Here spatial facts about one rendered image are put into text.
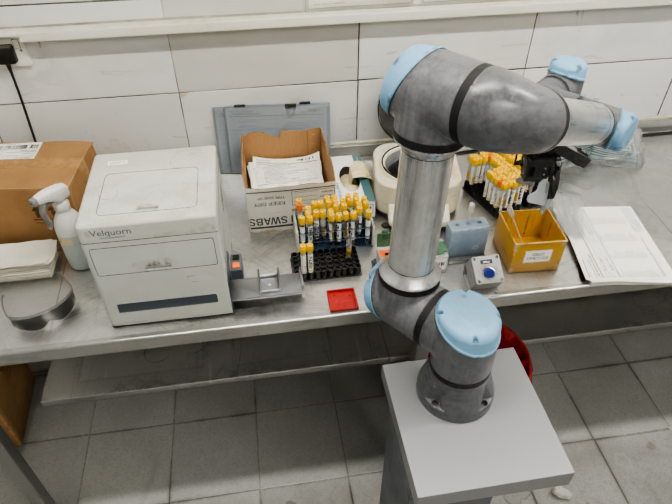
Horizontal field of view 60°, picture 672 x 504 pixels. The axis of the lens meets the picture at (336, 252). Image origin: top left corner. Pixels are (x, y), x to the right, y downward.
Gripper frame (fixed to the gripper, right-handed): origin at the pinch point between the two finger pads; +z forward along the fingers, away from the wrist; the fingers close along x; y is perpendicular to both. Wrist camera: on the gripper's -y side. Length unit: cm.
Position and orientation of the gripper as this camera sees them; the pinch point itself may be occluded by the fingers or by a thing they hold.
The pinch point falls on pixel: (539, 201)
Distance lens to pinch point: 149.0
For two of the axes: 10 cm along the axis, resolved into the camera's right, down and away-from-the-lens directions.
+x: 1.0, 6.6, -7.4
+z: 0.0, 7.5, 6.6
